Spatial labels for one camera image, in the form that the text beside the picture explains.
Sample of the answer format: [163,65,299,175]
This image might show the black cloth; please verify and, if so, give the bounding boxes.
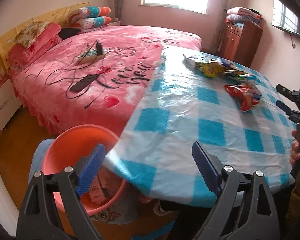
[59,28,82,39]

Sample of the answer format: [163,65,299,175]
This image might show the floral pillow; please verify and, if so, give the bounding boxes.
[17,21,52,49]

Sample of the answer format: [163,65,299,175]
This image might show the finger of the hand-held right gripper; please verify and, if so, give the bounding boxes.
[276,100,300,123]
[276,84,300,100]

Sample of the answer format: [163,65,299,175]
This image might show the yellow wooden headboard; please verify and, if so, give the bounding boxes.
[0,2,90,73]

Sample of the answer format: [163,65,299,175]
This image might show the pink printed bed blanket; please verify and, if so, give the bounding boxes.
[7,25,202,135]

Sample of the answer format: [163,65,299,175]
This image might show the wall-mounted television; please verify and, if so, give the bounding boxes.
[271,0,300,43]

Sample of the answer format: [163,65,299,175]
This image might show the green dark snack wrapper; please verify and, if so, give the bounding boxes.
[222,69,251,81]

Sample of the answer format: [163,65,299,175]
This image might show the brown wooden cabinet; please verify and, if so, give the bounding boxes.
[219,21,263,67]

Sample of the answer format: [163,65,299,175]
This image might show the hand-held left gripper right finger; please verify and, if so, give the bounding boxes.
[191,141,283,240]

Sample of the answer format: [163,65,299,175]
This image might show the striped colourful roll pillow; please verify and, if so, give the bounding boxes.
[76,16,112,32]
[67,6,112,23]

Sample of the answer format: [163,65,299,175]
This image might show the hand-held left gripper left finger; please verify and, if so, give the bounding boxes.
[16,143,107,240]

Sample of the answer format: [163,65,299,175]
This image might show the black phone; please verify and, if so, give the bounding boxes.
[71,74,97,92]

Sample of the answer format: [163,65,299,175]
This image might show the white wardrobe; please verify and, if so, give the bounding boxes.
[0,145,19,238]

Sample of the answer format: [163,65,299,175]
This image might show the pink white slipper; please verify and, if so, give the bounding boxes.
[153,199,175,216]

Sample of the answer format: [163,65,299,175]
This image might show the blue snack wrapper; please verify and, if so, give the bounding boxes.
[219,59,237,70]

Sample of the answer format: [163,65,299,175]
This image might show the pink plastic basin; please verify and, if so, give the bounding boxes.
[42,124,128,217]

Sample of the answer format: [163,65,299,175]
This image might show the white nightstand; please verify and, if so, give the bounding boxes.
[0,76,23,143]

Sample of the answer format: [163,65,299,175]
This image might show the stack of folded blankets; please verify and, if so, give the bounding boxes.
[226,7,262,27]

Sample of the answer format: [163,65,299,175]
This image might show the yellow snack packet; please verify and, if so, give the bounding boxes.
[202,60,226,77]

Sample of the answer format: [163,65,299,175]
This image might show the pink floral pillows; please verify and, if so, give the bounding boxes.
[8,23,62,63]

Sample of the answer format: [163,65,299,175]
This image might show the small carton box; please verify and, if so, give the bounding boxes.
[89,172,108,204]

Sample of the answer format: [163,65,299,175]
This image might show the blue white checked tablecloth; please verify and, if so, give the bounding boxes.
[104,44,299,202]

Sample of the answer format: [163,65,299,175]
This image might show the white power strip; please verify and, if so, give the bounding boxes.
[76,50,106,63]

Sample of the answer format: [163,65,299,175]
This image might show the red snack bag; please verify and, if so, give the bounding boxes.
[224,83,262,112]

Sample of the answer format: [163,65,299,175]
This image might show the person's right hand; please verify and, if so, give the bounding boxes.
[290,129,300,167]

